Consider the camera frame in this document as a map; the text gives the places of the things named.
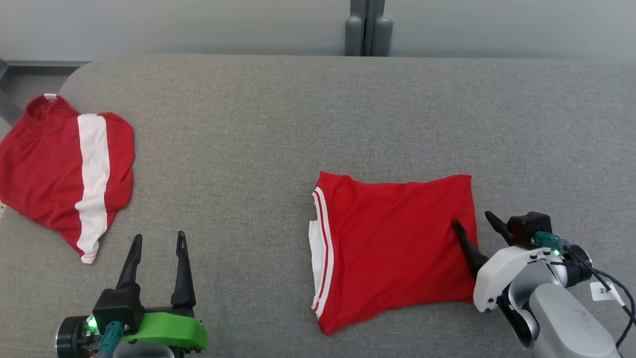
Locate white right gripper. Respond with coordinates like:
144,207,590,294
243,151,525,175
452,211,564,314

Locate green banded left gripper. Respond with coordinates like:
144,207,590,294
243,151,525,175
116,231,208,353

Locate red t-shirt with white sleeves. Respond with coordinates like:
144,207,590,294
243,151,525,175
308,171,480,337

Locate red shorts with white stripe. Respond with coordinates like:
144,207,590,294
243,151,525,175
0,93,136,265

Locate left camera cable teal plug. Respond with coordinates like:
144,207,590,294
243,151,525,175
96,320,125,358

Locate white cable tag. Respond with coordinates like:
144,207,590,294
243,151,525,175
590,280,626,307

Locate dark grey wall baseboard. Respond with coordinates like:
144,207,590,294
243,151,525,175
0,59,92,68

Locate grey partition post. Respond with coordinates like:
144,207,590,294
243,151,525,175
344,0,395,57

